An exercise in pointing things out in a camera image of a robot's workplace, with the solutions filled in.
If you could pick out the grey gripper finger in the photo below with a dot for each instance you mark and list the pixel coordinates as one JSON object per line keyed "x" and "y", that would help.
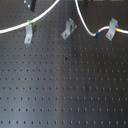
{"x": 30, "y": 4}

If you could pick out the left grey cable clip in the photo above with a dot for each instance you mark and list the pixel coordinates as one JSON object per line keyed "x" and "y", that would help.
{"x": 29, "y": 33}

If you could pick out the grey cable clip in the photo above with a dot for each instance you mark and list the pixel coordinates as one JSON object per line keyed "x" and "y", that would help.
{"x": 29, "y": 33}
{"x": 112, "y": 29}
{"x": 70, "y": 28}

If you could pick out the middle grey cable clip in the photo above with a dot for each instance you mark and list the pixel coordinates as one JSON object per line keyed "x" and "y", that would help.
{"x": 70, "y": 28}

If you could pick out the right grey cable clip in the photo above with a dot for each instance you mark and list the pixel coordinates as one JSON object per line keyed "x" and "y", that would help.
{"x": 112, "y": 29}

